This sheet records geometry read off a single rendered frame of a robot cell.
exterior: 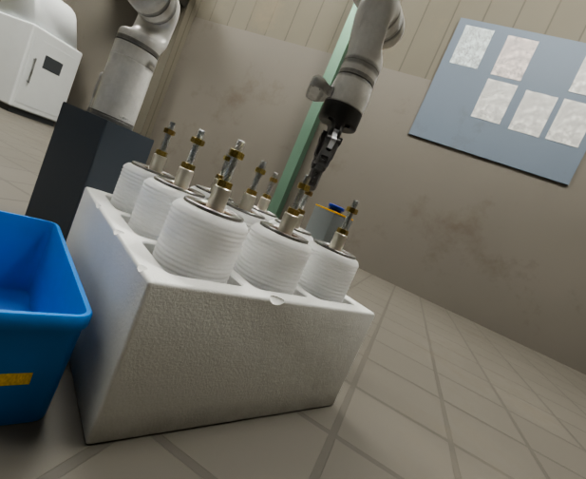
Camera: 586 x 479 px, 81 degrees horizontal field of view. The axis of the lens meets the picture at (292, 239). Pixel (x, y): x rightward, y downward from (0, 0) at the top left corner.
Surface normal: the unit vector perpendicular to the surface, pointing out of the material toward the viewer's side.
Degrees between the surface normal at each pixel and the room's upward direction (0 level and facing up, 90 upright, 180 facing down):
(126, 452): 0
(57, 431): 0
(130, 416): 90
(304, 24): 90
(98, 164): 90
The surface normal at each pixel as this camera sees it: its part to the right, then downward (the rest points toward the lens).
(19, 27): -0.26, 0.00
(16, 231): 0.62, 0.31
